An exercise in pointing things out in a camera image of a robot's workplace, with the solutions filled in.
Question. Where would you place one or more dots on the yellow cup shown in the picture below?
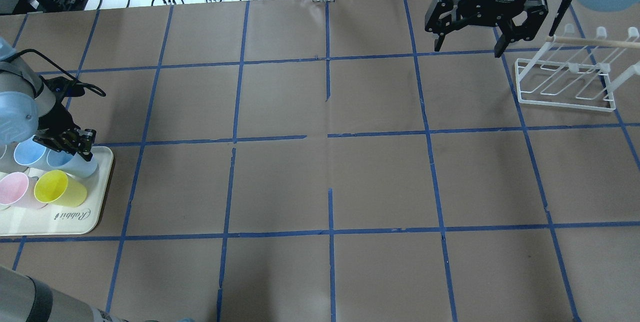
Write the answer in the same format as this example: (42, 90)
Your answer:
(58, 188)

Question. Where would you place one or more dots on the cream serving tray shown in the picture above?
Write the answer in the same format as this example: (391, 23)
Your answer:
(64, 220)

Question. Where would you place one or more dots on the pink cup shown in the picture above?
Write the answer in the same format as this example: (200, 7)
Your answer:
(17, 189)

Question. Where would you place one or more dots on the blue cup on tray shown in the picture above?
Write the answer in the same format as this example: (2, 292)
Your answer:
(32, 155)

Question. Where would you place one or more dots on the white wire cup rack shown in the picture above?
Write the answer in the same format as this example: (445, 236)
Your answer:
(573, 72)

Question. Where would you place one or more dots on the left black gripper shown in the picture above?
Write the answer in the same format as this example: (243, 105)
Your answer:
(56, 124)

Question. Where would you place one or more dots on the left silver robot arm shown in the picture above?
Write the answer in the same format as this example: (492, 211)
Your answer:
(31, 106)

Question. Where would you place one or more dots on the light blue cup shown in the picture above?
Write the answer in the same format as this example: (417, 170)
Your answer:
(75, 165)

